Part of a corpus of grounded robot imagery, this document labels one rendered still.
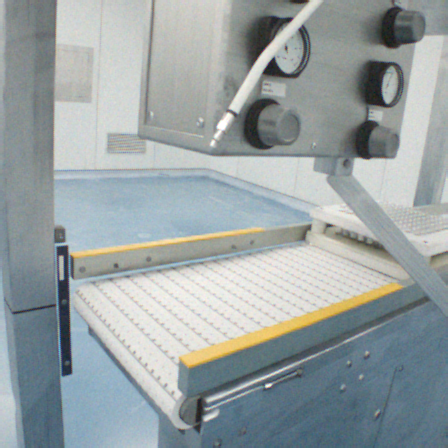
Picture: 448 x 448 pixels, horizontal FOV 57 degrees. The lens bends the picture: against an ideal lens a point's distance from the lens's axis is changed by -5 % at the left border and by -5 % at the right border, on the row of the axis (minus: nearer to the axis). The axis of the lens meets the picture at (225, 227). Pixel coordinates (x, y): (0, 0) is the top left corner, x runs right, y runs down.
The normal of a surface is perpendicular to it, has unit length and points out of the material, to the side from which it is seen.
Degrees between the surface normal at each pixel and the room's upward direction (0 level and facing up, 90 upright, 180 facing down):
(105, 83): 90
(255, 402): 90
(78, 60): 90
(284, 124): 90
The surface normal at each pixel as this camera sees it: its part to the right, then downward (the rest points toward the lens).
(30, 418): 0.62, 0.27
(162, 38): -0.78, 0.10
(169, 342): 0.10, -0.96
